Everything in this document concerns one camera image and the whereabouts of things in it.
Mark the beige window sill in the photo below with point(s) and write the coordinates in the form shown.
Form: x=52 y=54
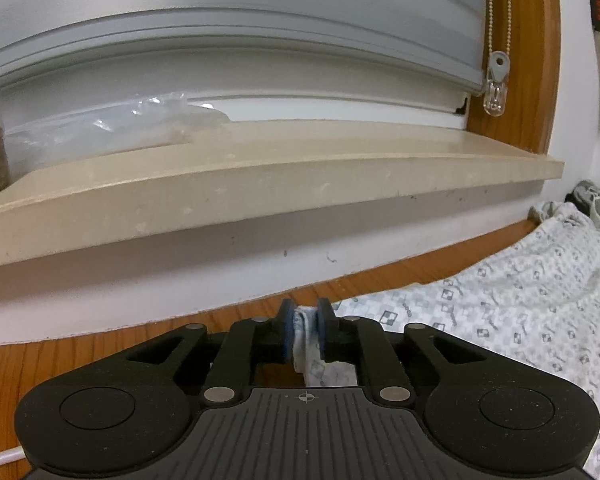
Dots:
x=255 y=180

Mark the white patterned shirt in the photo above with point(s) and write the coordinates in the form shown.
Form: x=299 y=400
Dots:
x=520 y=300

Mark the grey window blind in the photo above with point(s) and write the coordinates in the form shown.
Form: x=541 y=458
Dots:
x=230 y=10

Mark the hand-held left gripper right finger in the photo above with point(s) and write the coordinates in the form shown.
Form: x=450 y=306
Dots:
x=324 y=330

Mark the grey printed sweatshirt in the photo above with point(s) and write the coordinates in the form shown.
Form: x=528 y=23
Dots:
x=595 y=200

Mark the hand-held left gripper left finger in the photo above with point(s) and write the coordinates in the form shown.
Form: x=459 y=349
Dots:
x=288 y=332

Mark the clear plastic bag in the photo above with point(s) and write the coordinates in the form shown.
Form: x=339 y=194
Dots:
x=105 y=130

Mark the wooden window frame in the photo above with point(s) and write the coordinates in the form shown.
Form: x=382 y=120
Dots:
x=530 y=60

